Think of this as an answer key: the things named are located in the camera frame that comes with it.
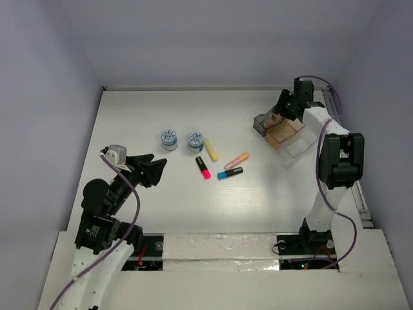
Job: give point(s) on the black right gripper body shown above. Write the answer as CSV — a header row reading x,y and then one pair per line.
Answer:
x,y
295,100

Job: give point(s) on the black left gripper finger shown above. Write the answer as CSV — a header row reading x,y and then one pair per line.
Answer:
x,y
152,172
133,162

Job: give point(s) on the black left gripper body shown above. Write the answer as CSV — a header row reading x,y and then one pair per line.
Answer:
x,y
139,171

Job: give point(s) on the pink capped eraser bottle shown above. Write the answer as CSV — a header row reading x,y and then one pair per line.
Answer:
x,y
271,120

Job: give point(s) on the blue lidded round jar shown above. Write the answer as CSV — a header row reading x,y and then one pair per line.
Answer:
x,y
195,141

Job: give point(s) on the black pink highlighter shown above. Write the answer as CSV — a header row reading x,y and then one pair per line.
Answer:
x,y
203,168

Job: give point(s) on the yellow highlighter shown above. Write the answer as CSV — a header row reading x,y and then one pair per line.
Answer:
x,y
211,151

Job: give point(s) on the orange highlighter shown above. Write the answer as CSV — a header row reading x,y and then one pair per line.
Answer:
x,y
237,161

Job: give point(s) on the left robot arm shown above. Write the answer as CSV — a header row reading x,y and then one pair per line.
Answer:
x,y
108,234

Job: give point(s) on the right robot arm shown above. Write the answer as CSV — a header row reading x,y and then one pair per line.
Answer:
x,y
339,164

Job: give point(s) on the smoky grey plastic bin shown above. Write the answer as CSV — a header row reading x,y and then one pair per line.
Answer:
x,y
258,123

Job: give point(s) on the amber plastic bin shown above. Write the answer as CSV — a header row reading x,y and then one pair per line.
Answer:
x,y
282,132

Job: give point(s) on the clear plastic bin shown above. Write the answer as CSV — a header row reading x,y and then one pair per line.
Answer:
x,y
293,148

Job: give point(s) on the black blue highlighter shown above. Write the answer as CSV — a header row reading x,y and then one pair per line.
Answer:
x,y
229,173

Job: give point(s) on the white foam front board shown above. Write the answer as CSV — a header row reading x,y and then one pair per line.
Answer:
x,y
240,271

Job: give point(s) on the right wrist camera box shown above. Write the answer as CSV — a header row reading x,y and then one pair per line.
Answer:
x,y
303,87

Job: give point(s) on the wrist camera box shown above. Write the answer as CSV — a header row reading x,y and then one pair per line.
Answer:
x,y
116,155
303,87

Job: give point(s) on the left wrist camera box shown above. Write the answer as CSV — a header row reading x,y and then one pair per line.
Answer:
x,y
116,155

